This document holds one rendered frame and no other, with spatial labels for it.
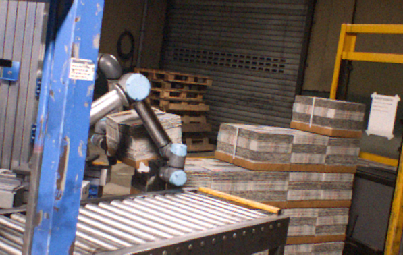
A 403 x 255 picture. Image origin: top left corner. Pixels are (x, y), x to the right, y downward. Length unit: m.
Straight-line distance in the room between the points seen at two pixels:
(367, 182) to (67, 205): 3.39
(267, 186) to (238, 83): 7.83
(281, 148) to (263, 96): 7.47
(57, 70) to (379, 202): 3.42
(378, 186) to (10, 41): 2.71
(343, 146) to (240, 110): 7.41
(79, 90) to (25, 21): 1.73
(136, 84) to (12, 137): 0.70
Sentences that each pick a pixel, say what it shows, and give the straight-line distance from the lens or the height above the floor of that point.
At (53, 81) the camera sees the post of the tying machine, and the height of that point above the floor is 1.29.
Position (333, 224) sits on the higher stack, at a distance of 3.94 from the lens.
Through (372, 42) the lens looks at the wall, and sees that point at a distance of 10.14.
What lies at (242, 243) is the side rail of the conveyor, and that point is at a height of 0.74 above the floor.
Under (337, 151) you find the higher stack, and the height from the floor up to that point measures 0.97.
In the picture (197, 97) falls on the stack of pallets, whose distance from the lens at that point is 10.41.
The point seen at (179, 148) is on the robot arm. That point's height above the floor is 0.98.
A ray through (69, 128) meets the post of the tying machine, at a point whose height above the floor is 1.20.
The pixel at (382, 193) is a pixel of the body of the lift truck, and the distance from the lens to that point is 4.35.
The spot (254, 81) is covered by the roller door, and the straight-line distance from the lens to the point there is 11.03.
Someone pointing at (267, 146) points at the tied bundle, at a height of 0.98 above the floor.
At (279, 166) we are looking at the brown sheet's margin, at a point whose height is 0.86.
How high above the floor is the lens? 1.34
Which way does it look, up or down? 5 degrees down
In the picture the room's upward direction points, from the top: 8 degrees clockwise
